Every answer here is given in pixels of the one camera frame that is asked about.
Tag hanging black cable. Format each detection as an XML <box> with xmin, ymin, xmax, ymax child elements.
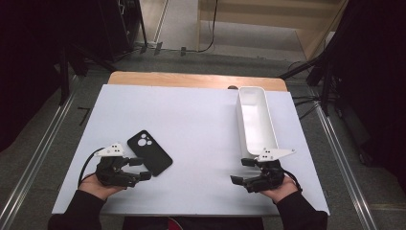
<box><xmin>195</xmin><ymin>0</ymin><xmax>220</xmax><ymax>54</ymax></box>

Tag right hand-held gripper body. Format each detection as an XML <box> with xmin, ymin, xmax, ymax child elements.
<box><xmin>247</xmin><ymin>147</ymin><xmax>296</xmax><ymax>194</ymax></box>

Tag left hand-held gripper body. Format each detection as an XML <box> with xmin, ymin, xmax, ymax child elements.
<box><xmin>94</xmin><ymin>142</ymin><xmax>138</xmax><ymax>189</ymax></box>

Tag person's left hand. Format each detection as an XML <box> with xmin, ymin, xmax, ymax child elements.
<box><xmin>79</xmin><ymin>173</ymin><xmax>127</xmax><ymax>201</ymax></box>

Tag person's right hand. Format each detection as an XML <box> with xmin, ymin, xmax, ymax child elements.
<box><xmin>259</xmin><ymin>174</ymin><xmax>300</xmax><ymax>204</ymax></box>

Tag metal floor rail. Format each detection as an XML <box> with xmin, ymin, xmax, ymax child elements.
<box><xmin>313</xmin><ymin>97</ymin><xmax>380</xmax><ymax>230</ymax></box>
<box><xmin>0</xmin><ymin>76</ymin><xmax>80</xmax><ymax>230</ymax></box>

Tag black curtain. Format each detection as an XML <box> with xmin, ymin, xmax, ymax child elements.
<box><xmin>0</xmin><ymin>0</ymin><xmax>100</xmax><ymax>152</ymax></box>
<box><xmin>328</xmin><ymin>0</ymin><xmax>406</xmax><ymax>193</ymax></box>

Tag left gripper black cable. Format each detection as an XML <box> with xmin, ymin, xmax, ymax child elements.
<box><xmin>78</xmin><ymin>147</ymin><xmax>106</xmax><ymax>188</ymax></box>

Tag black phone case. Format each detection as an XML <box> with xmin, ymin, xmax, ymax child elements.
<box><xmin>126</xmin><ymin>129</ymin><xmax>174</xmax><ymax>177</ymax></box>

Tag black equipment rack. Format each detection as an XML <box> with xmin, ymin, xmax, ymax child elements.
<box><xmin>97</xmin><ymin>0</ymin><xmax>149</xmax><ymax>62</ymax></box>

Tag white plastic bin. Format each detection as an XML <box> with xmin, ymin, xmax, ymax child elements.
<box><xmin>236</xmin><ymin>85</ymin><xmax>280</xmax><ymax>160</ymax></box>

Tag wooden frame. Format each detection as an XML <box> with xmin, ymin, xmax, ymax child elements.
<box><xmin>195</xmin><ymin>0</ymin><xmax>350</xmax><ymax>61</ymax></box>

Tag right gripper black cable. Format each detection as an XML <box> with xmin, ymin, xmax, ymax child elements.
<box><xmin>282</xmin><ymin>169</ymin><xmax>304</xmax><ymax>194</ymax></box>

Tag white board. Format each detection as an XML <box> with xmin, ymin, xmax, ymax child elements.
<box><xmin>52</xmin><ymin>83</ymin><xmax>330</xmax><ymax>218</ymax></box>

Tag wooden table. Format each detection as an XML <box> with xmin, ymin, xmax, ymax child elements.
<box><xmin>107</xmin><ymin>71</ymin><xmax>288</xmax><ymax>93</ymax></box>

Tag black tripod stand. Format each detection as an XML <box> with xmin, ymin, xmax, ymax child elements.
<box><xmin>57</xmin><ymin>42</ymin><xmax>118</xmax><ymax>106</ymax></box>
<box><xmin>278</xmin><ymin>54</ymin><xmax>340</xmax><ymax>117</ymax></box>

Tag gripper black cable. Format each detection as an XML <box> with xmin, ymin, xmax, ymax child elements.
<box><xmin>78</xmin><ymin>147</ymin><xmax>106</xmax><ymax>188</ymax></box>
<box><xmin>282</xmin><ymin>169</ymin><xmax>304</xmax><ymax>194</ymax></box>

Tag black floor cables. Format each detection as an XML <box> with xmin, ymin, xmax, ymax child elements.
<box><xmin>287</xmin><ymin>60</ymin><xmax>323</xmax><ymax>122</ymax></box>

